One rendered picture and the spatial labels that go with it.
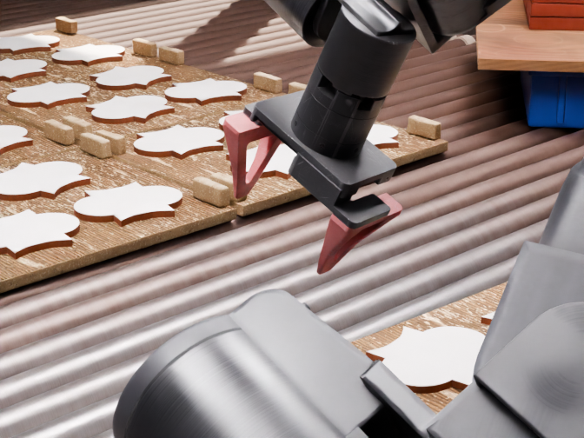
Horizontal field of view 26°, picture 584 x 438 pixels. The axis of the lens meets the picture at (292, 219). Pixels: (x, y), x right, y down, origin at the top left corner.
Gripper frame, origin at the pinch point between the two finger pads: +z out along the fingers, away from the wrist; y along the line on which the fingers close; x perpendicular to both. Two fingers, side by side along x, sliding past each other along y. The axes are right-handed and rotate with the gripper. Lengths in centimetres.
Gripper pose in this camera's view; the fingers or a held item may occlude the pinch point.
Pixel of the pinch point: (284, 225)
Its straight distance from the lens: 100.5
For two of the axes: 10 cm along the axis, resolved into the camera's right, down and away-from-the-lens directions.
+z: -3.5, 7.5, 5.7
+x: 6.4, -2.5, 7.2
